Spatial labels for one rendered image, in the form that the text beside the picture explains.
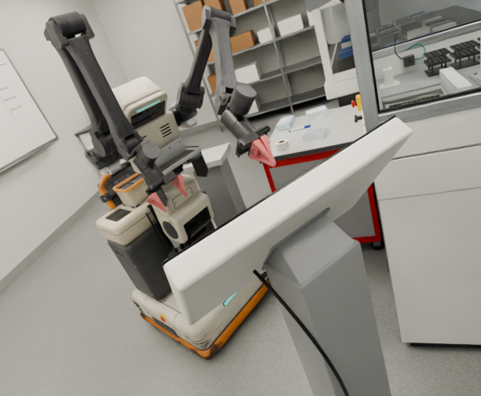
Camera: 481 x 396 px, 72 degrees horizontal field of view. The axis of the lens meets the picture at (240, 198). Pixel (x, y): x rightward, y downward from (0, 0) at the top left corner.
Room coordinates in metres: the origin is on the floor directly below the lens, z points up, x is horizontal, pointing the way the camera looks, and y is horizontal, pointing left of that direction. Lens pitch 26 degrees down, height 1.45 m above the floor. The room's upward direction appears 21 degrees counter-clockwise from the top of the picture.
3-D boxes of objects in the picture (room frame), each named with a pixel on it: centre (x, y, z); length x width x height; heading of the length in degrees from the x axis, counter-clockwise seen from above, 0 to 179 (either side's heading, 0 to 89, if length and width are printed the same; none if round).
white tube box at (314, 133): (1.78, -0.53, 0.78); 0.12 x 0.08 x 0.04; 49
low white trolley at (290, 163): (1.92, -0.57, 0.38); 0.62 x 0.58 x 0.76; 154
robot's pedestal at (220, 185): (2.19, 0.11, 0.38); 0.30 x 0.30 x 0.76; 70
